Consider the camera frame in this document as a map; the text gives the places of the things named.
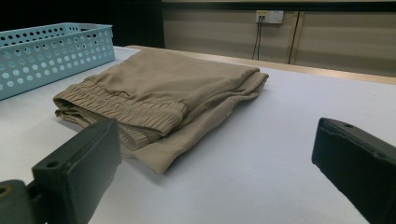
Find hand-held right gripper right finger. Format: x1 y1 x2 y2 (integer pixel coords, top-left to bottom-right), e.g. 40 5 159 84
311 117 396 224

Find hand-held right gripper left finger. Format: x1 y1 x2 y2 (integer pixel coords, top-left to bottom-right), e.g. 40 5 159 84
31 119 123 224

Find light blue perforated basket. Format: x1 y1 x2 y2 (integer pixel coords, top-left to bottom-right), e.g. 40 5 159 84
0 21 117 102

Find khaki pants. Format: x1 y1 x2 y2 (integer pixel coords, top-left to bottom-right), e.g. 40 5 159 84
52 46 270 175

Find white table mat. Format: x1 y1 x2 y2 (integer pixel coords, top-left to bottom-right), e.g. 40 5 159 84
0 46 396 224

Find black curtain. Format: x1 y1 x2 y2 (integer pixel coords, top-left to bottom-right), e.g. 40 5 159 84
0 0 165 49

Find black power cable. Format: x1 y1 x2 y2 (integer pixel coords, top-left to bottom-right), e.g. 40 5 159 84
257 16 265 61
251 16 262 61

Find white wall socket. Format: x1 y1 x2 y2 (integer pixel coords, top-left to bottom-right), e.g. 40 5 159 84
255 9 285 25

